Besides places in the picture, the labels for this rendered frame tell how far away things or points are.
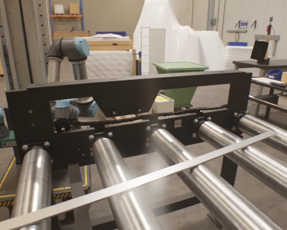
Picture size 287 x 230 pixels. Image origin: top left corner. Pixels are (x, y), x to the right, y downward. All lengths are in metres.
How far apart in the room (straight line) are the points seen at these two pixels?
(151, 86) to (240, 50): 6.74
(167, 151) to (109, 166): 0.28
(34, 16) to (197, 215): 1.92
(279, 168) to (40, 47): 1.54
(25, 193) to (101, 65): 3.76
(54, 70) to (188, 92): 2.76
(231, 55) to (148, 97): 6.72
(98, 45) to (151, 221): 4.01
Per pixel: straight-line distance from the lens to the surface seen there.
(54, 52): 1.43
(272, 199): 2.35
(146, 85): 1.09
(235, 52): 7.74
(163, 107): 3.04
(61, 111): 1.24
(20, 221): 0.69
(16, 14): 1.77
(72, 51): 1.38
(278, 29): 13.25
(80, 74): 1.43
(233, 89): 1.42
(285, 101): 3.37
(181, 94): 3.77
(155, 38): 4.76
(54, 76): 1.41
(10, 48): 1.74
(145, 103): 1.12
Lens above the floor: 1.37
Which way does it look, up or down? 20 degrees down
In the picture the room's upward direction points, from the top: straight up
